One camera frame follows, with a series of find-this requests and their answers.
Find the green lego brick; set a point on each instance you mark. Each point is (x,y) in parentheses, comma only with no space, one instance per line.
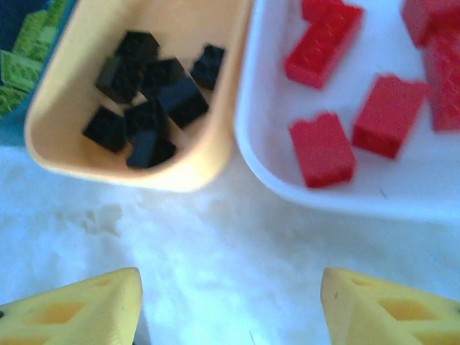
(18,68)
(59,5)
(39,27)
(7,102)

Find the long red lego brick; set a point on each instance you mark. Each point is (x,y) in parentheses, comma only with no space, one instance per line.
(445,82)
(323,43)

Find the teal plastic container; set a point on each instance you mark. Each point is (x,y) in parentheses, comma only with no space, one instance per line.
(10,133)

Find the orange plastic container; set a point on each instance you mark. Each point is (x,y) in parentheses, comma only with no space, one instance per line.
(215,143)

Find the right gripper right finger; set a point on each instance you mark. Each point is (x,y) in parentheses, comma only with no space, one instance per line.
(388,316)

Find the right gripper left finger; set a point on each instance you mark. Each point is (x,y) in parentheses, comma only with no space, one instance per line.
(72,312)

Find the black lego brick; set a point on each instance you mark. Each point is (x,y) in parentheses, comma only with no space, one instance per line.
(161,72)
(209,66)
(138,44)
(181,100)
(149,149)
(104,128)
(143,116)
(116,81)

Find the white plastic container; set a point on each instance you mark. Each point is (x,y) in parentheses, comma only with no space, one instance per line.
(273,108)

